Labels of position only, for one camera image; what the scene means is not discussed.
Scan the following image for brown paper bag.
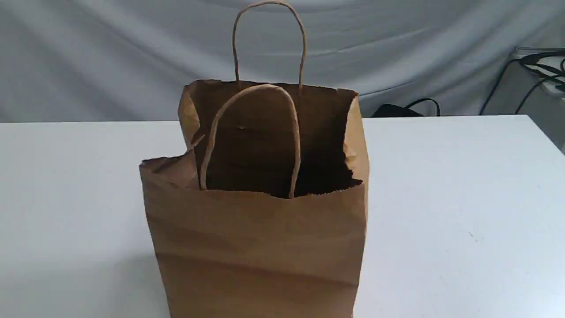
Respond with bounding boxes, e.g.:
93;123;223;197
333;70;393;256
139;0;369;318

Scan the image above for black object behind table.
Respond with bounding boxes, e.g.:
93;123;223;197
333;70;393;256
371;98;441;117

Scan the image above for black cables at right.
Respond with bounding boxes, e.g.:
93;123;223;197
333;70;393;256
479;49;565;115

